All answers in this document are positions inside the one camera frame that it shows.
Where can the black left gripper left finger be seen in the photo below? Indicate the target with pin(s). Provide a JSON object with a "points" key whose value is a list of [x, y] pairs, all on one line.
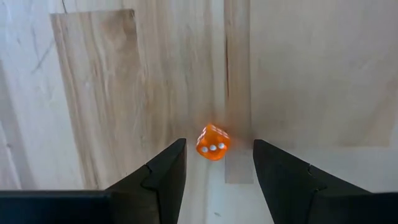
{"points": [[109, 208]]}

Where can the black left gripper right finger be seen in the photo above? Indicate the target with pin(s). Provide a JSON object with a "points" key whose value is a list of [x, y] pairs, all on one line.
{"points": [[311, 202]]}

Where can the small orange translucent die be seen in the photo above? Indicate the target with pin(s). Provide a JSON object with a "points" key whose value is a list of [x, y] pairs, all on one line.
{"points": [[213, 143]]}

